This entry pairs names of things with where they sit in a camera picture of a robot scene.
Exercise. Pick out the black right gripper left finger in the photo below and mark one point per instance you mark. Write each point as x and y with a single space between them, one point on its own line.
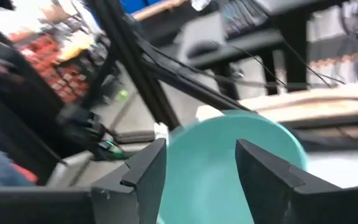
141 186

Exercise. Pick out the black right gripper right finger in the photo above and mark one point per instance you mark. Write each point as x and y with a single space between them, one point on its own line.
275 193

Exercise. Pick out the green bowl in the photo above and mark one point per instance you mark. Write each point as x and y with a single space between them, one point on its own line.
204 174

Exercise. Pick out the red packets pile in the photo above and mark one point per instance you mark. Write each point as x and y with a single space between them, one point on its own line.
57 77

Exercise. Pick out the black chair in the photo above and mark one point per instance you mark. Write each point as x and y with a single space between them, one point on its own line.
26 109

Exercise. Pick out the black desk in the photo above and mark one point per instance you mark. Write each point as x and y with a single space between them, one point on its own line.
259 40

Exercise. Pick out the black table frame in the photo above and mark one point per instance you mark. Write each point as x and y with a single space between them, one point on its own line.
129 62

